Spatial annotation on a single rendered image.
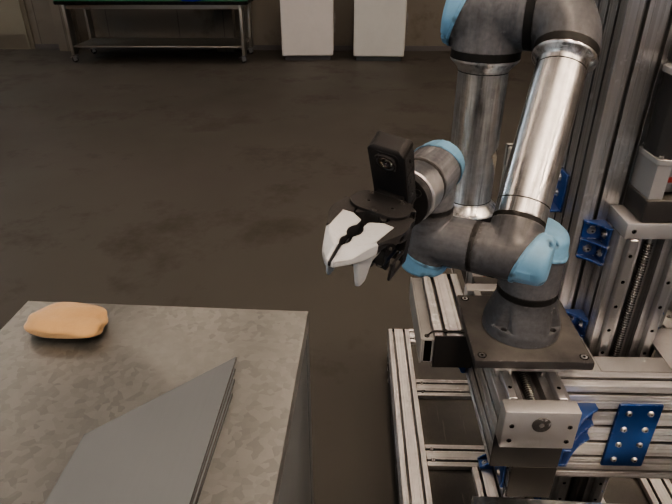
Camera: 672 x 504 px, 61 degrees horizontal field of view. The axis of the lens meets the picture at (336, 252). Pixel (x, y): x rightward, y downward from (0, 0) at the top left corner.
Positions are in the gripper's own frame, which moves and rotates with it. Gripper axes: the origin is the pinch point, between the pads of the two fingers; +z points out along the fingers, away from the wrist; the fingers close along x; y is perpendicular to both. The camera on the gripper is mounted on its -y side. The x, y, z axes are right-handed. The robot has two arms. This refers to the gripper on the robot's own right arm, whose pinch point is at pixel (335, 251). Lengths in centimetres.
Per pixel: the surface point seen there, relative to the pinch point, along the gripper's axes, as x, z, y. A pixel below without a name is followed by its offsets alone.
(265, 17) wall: 528, -801, 169
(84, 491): 26, 14, 42
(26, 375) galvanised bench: 55, 1, 48
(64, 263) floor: 236, -143, 179
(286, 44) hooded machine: 446, -736, 185
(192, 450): 17.4, 2.0, 40.9
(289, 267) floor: 115, -201, 163
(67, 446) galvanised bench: 36, 9, 46
